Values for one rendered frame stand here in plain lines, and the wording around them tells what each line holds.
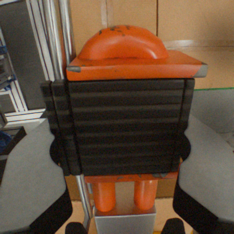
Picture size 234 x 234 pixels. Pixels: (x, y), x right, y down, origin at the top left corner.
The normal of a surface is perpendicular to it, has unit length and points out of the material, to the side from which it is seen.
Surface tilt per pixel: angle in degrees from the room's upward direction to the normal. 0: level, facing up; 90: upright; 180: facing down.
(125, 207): 90
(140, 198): 26
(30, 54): 0
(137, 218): 0
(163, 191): 89
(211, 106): 0
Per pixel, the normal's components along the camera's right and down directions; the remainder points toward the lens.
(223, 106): 0.04, 0.48
